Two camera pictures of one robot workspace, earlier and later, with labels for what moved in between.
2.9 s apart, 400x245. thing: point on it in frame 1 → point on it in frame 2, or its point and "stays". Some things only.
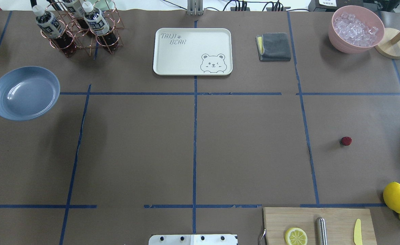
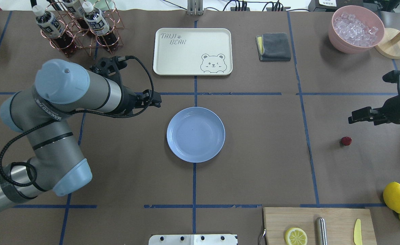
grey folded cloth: (273, 47) stays
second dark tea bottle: (99, 25) stays
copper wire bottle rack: (70, 25) stays
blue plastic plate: (26, 93) → (195, 134)
